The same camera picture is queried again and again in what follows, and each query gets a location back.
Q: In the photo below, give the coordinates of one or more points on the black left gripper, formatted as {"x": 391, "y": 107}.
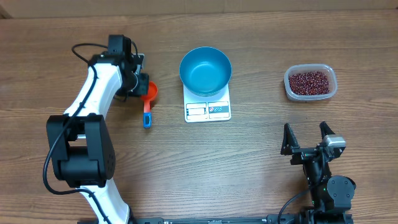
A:
{"x": 142, "y": 89}

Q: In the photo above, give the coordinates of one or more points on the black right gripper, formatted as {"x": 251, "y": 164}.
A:
{"x": 290, "y": 147}

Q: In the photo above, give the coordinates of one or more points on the orange scoop with blue handle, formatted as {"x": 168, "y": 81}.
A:
{"x": 148, "y": 99}

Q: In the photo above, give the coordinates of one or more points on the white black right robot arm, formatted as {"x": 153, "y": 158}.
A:
{"x": 331, "y": 194}

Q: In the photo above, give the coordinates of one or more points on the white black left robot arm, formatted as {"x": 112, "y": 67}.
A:
{"x": 81, "y": 158}

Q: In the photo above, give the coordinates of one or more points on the white digital kitchen scale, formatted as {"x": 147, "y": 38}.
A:
{"x": 198, "y": 109}

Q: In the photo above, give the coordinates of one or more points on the blue bowl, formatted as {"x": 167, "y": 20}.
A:
{"x": 205, "y": 71}

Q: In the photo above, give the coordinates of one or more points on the red beans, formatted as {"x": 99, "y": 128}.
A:
{"x": 309, "y": 83}

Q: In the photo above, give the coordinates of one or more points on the clear plastic container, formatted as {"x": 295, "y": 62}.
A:
{"x": 333, "y": 86}

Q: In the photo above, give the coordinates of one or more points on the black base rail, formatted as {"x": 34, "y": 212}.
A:
{"x": 270, "y": 219}

